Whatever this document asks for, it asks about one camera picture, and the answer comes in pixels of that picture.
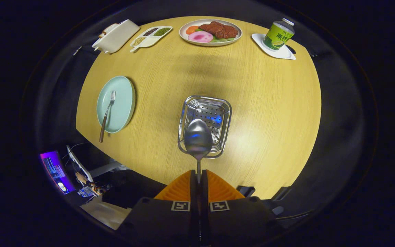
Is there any metal spoon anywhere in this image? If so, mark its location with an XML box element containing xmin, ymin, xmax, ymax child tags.
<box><xmin>184</xmin><ymin>118</ymin><xmax>213</xmax><ymax>184</ymax></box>

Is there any lit computer monitor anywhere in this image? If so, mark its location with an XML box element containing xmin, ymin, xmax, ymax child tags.
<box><xmin>40</xmin><ymin>151</ymin><xmax>75</xmax><ymax>195</ymax></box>

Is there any large toast slice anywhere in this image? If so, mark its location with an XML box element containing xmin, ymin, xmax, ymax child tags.
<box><xmin>103</xmin><ymin>23</ymin><xmax>120</xmax><ymax>35</ymax></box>

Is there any green label drink bottle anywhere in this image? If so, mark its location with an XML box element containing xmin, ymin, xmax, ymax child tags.
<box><xmin>262</xmin><ymin>18</ymin><xmax>295</xmax><ymax>51</ymax></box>

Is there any perforated metal basket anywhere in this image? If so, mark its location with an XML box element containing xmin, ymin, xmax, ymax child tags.
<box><xmin>178</xmin><ymin>95</ymin><xmax>232</xmax><ymax>159</ymax></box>

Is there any white laptop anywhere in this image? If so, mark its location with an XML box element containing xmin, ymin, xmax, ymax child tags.
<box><xmin>66</xmin><ymin>145</ymin><xmax>94</xmax><ymax>183</ymax></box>

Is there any white coaster tray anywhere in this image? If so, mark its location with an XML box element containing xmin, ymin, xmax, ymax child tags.
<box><xmin>251</xmin><ymin>33</ymin><xmax>296</xmax><ymax>60</ymax></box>

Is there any metal fork wooden handle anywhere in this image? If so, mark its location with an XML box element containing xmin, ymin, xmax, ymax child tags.
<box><xmin>99</xmin><ymin>90</ymin><xmax>117</xmax><ymax>143</ymax></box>

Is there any white divided dish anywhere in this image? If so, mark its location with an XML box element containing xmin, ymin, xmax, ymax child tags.
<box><xmin>130</xmin><ymin>26</ymin><xmax>173</xmax><ymax>52</ymax></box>

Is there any pink round slice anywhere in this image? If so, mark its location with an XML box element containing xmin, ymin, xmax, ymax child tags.
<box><xmin>188</xmin><ymin>31</ymin><xmax>214</xmax><ymax>43</ymax></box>

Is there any brown meat piece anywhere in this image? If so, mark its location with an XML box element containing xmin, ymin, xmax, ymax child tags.
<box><xmin>199</xmin><ymin>21</ymin><xmax>239</xmax><ymax>39</ymax></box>

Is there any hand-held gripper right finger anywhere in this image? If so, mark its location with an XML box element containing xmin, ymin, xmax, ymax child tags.
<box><xmin>199</xmin><ymin>169</ymin><xmax>284</xmax><ymax>246</ymax></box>

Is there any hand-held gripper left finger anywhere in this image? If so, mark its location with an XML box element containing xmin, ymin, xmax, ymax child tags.
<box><xmin>115</xmin><ymin>169</ymin><xmax>200</xmax><ymax>246</ymax></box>

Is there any teal plate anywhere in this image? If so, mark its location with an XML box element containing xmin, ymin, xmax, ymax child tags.
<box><xmin>96</xmin><ymin>75</ymin><xmax>136</xmax><ymax>134</ymax></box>

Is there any white food plate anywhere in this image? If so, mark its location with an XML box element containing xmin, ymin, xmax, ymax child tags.
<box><xmin>179</xmin><ymin>19</ymin><xmax>242</xmax><ymax>47</ymax></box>

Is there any white toaster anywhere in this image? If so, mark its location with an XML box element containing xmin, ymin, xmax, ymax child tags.
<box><xmin>92</xmin><ymin>19</ymin><xmax>141</xmax><ymax>54</ymax></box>

